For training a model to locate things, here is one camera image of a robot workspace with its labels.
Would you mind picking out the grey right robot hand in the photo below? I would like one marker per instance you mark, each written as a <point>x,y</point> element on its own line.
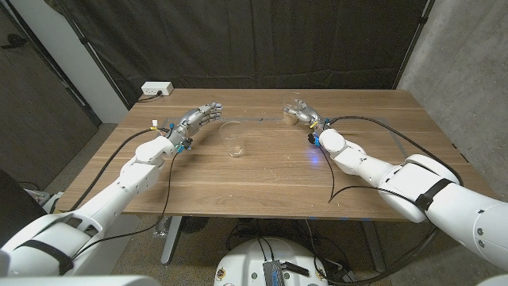
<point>309,115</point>

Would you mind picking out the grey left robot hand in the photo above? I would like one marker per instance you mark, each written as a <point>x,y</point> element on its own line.
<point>190,121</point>

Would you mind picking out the clear plastic cup with sugar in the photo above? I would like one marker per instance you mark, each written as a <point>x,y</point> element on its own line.
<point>289,101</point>

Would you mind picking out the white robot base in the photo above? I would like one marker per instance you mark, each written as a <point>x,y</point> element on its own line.
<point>246,262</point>

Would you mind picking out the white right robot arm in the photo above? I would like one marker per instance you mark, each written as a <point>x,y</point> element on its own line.
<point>428,190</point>

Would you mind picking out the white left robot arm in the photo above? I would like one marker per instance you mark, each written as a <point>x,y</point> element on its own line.
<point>103,206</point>

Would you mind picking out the white power strip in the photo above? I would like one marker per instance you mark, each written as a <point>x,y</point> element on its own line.
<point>156,87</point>

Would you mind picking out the black backdrop curtain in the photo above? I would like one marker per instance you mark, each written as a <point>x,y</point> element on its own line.
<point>254,39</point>

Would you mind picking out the black round fan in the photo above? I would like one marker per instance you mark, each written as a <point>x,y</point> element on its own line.
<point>193,224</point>

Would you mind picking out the grey table leg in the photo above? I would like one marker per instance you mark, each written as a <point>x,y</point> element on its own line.
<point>171,242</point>
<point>375,246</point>

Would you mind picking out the grey electronics box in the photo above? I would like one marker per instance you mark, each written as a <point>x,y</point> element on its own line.
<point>274,274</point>

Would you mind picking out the white and yellow floor item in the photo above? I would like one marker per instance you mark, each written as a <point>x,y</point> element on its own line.
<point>49,203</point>

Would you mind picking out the colourful cloth pile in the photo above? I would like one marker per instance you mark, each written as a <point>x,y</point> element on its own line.
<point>37,194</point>

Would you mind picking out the black chair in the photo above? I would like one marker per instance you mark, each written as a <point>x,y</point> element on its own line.
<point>16,206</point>

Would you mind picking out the white robot torso edge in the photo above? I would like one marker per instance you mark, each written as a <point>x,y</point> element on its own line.
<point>79,281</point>

